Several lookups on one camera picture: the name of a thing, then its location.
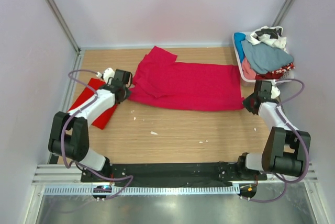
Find magenta t shirt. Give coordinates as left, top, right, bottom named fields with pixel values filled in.
left=129, top=46, right=243, bottom=111

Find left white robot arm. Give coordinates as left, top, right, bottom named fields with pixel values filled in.
left=48, top=68, right=133, bottom=182

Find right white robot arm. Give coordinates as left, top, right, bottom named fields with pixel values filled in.
left=236, top=80, right=311, bottom=183

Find red white patterned shirt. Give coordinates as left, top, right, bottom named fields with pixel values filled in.
left=255, top=62, right=295, bottom=80

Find pink shirt in basket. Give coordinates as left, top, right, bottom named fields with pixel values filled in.
left=241, top=58, right=256, bottom=80

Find folded red t shirt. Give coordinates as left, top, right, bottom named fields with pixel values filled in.
left=67, top=77, right=119, bottom=130

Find white laundry basket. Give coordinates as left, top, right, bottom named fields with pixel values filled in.
left=232, top=32, right=295, bottom=86

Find grey blue t shirt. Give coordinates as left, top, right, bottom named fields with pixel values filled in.
left=241, top=40, right=294, bottom=74

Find white black patterned shirt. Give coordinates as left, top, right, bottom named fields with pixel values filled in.
left=246, top=26, right=287, bottom=52

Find bright blue shirt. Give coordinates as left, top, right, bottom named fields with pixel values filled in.
left=233, top=32, right=246, bottom=62

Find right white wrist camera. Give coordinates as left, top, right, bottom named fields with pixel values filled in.
left=271, top=85, right=281, bottom=99

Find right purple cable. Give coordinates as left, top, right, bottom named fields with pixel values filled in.
left=240, top=79, right=309, bottom=203

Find purple cable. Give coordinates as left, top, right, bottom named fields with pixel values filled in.
left=61, top=69, right=134, bottom=200
left=240, top=79, right=309, bottom=203

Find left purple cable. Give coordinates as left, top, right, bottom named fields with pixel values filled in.
left=61, top=69, right=134, bottom=200

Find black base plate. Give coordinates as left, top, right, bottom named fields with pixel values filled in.
left=80, top=162, right=267, bottom=188

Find slotted cable duct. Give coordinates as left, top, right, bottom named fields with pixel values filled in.
left=43, top=184, right=240, bottom=196

